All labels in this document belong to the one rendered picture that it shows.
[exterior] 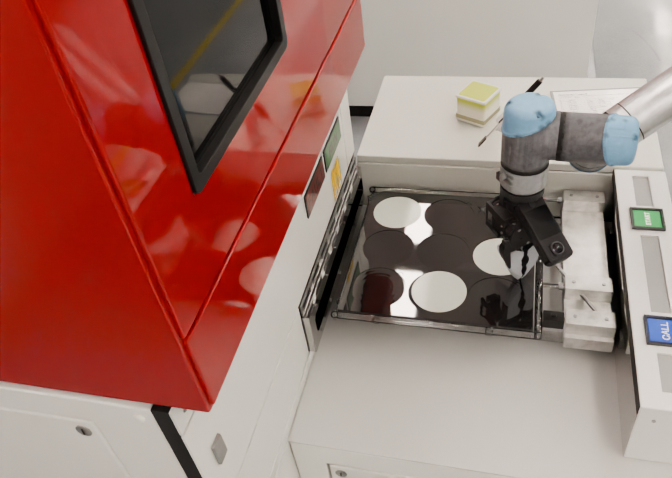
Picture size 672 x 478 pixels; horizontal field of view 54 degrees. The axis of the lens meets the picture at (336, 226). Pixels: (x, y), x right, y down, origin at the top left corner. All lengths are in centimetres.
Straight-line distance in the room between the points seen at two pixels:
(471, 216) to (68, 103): 102
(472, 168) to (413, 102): 27
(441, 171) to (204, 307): 87
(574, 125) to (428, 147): 50
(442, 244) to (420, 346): 21
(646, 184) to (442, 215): 39
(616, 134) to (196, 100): 62
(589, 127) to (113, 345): 71
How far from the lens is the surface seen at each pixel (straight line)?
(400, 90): 167
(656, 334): 113
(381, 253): 131
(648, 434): 111
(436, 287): 124
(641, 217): 132
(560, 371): 124
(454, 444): 114
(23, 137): 53
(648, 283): 121
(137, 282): 59
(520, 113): 101
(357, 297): 123
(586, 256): 135
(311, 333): 118
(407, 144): 147
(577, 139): 103
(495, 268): 127
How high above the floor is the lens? 181
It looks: 42 degrees down
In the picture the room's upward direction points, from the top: 9 degrees counter-clockwise
